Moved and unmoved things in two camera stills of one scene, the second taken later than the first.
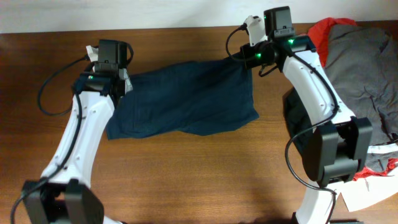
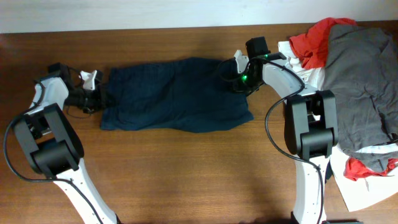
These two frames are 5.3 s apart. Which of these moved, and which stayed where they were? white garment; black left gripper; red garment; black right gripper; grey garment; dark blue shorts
Moved: black left gripper; dark blue shorts; black right gripper
Stayed: grey garment; red garment; white garment
